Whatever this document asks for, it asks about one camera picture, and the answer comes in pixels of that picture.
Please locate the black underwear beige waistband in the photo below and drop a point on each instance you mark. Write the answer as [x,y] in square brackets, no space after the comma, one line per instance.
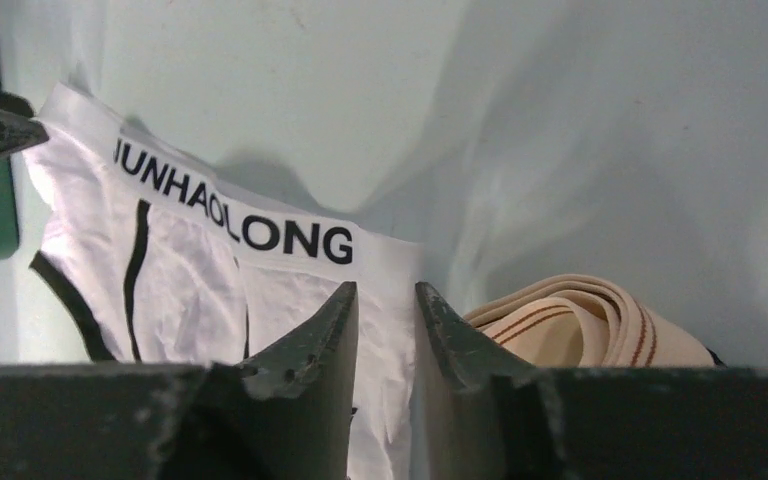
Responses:
[575,320]

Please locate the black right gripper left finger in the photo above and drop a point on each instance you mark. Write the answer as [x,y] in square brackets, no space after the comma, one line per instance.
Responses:
[284,413]

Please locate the white underwear black trim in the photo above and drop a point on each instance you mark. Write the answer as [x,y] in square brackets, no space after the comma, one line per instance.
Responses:
[158,260]

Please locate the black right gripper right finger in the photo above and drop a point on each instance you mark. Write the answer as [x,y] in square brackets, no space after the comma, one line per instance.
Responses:
[490,415]

